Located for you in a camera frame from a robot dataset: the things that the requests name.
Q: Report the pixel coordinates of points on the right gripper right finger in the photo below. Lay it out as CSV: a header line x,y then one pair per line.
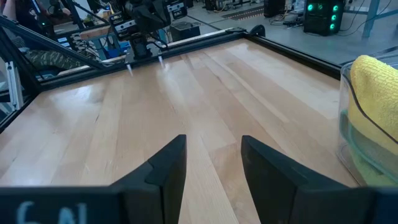
x,y
311,202

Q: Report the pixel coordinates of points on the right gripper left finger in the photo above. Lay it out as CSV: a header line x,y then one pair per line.
x,y
93,205

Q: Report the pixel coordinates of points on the pale green teal-edged towel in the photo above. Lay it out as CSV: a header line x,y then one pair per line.
x,y
370,149

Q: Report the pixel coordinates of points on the yellow microfiber towel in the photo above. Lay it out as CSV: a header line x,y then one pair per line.
x,y
377,90

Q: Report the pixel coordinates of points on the black robot base unit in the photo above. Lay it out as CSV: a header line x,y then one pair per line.
x,y
177,7
124,26

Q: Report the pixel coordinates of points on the black computer tower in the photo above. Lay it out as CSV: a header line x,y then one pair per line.
x,y
185,31

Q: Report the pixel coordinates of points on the blue storage box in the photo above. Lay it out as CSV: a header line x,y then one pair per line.
x,y
118,49

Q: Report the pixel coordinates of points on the wooden workbench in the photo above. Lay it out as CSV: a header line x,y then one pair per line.
x,y
93,32

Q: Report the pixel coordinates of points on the seated person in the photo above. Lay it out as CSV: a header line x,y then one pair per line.
x,y
56,59

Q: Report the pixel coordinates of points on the clear plastic bin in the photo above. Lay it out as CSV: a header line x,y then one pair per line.
x,y
343,93

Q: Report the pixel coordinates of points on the black equipment case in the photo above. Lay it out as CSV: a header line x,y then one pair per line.
x,y
274,7

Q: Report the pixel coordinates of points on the black computer with green lights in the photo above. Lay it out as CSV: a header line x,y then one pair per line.
x,y
323,17

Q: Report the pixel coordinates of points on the black aluminium table frame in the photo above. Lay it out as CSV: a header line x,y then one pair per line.
x,y
280,49

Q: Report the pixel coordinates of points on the silver metal bracket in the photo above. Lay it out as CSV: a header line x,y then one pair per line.
x,y
15,84

